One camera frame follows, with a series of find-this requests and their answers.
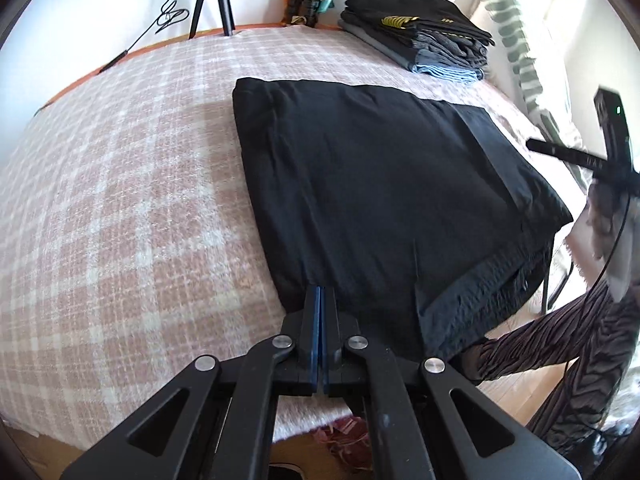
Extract person's striped trousers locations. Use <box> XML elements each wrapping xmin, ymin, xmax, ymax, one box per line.
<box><xmin>462</xmin><ymin>280</ymin><xmax>640</xmax><ymax>456</ymax></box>

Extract black power cable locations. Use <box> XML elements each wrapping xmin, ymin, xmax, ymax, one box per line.
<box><xmin>35</xmin><ymin>0</ymin><xmax>191</xmax><ymax>116</ymax></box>

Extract pink plaid blanket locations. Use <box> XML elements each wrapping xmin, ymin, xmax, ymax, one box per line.
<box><xmin>0</xmin><ymin>25</ymin><xmax>596</xmax><ymax>446</ymax></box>

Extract person's right forearm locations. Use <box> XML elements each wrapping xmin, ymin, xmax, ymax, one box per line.
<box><xmin>567</xmin><ymin>180</ymin><xmax>640</xmax><ymax>303</ymax></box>

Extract black white shoe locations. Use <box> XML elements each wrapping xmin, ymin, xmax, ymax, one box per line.
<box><xmin>270</xmin><ymin>462</ymin><xmax>306</xmax><ymax>480</ymax></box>

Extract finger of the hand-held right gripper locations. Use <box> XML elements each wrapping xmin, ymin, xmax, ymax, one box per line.
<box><xmin>526</xmin><ymin>139</ymin><xmax>608</xmax><ymax>167</ymax></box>

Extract green white patterned pillow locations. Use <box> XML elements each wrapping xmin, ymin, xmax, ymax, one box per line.
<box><xmin>455</xmin><ymin>0</ymin><xmax>596</xmax><ymax>191</ymax></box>

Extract folded dark grey pants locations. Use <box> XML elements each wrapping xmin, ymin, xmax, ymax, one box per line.
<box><xmin>340</xmin><ymin>20</ymin><xmax>488</xmax><ymax>68</ymax></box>

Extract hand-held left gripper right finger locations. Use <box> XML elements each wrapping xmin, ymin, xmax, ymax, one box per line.
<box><xmin>321</xmin><ymin>286</ymin><xmax>583</xmax><ymax>480</ymax></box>

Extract folded black yellow-striped pants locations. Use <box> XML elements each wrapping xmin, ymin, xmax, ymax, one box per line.
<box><xmin>341</xmin><ymin>0</ymin><xmax>496</xmax><ymax>48</ymax></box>

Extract pink slippers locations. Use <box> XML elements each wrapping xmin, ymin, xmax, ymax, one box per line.
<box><xmin>315</xmin><ymin>417</ymin><xmax>371</xmax><ymax>466</ymax></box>

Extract folded light blue garment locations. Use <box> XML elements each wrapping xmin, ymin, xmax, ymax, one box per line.
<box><xmin>412</xmin><ymin>62</ymin><xmax>485</xmax><ymax>85</ymax></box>

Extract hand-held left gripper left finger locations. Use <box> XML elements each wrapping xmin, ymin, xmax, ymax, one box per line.
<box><xmin>60</xmin><ymin>285</ymin><xmax>322</xmax><ymax>480</ymax></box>

